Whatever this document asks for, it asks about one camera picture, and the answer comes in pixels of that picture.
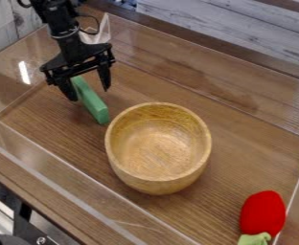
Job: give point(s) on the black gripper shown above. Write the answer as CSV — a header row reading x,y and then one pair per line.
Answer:
x,y
77,59

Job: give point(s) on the green rectangular block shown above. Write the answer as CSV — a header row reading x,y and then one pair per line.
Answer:
x,y
91,100

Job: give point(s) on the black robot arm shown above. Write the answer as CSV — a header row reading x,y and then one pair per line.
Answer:
x,y
57,14

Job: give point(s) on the brown wooden bowl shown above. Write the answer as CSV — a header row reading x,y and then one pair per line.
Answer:
x,y
158,144

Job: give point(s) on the clear acrylic tray walls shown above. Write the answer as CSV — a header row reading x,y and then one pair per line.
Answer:
x,y
52,156

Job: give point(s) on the black metal table leg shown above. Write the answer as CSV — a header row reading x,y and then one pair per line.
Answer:
x,y
25,230

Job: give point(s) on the red plush strawberry toy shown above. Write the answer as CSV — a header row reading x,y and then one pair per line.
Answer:
x,y
262,218

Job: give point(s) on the clear acrylic corner bracket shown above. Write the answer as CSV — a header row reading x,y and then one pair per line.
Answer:
x,y
97,34

